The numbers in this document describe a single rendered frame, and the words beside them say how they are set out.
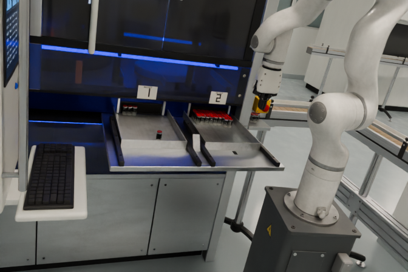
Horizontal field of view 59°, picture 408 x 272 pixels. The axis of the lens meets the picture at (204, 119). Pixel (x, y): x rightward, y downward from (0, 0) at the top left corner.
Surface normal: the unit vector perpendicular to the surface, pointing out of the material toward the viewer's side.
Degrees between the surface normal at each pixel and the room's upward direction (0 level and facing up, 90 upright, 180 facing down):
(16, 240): 90
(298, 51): 90
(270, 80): 91
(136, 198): 90
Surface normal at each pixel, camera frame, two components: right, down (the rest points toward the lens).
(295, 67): 0.31, 0.40
